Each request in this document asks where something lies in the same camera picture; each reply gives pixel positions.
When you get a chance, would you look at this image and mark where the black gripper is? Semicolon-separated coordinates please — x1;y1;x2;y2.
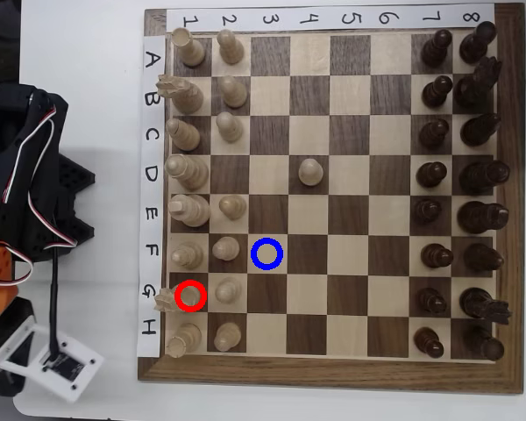
0;297;36;398

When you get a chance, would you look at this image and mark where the light wooden knight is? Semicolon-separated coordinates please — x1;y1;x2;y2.
153;282;203;313
155;73;205;114

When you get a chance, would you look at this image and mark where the light wooden rook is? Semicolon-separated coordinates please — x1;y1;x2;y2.
165;323;203;359
170;27;206;68

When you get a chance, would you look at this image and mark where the light wooden bishop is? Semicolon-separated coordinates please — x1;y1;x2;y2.
170;242;204;270
165;118;202;151

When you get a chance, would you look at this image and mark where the light wooden pawn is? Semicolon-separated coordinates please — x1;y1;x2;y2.
220;75;249;109
213;322;242;353
215;111;245;143
214;278;243;304
218;194;247;220
211;236;241;261
298;158;324;186
216;29;245;66

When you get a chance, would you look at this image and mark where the light wooden king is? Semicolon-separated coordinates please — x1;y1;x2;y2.
167;194;211;228

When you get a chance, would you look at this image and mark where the white paper strip with letters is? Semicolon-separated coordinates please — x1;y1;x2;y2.
136;33;167;359

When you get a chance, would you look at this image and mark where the light wooden queen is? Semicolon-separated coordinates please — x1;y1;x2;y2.
163;153;210;190

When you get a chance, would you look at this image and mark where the dark wooden pawn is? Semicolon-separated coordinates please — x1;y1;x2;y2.
418;118;451;149
416;287;448;315
422;75;454;110
420;29;453;68
416;161;448;189
413;326;445;360
420;243;455;269
412;199;443;225

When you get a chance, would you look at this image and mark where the wooden chessboard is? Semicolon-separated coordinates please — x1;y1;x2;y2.
137;3;526;395

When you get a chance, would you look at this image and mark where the white paper strip with numbers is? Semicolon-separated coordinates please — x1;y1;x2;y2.
166;4;495;32

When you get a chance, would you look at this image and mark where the dark wooden knight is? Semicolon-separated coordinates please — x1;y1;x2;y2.
453;55;503;111
458;287;513;325

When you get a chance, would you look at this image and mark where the dark wooden rook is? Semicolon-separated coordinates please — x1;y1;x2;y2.
458;20;497;65
466;326;506;362

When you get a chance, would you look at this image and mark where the dark wooden bishop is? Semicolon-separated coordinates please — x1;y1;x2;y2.
463;243;506;273
459;112;502;147

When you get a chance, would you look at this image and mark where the dark wooden king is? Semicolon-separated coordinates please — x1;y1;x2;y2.
457;200;510;234

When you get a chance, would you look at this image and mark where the dark wooden queen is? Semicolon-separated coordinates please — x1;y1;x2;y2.
458;160;511;196

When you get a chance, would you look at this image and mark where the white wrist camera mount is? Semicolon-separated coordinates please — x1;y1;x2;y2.
0;323;105;403

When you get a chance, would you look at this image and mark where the black camera cable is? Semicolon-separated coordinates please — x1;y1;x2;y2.
47;245;65;365

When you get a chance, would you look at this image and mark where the white red servo wire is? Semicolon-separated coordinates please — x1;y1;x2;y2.
0;245;34;291
2;107;79;252

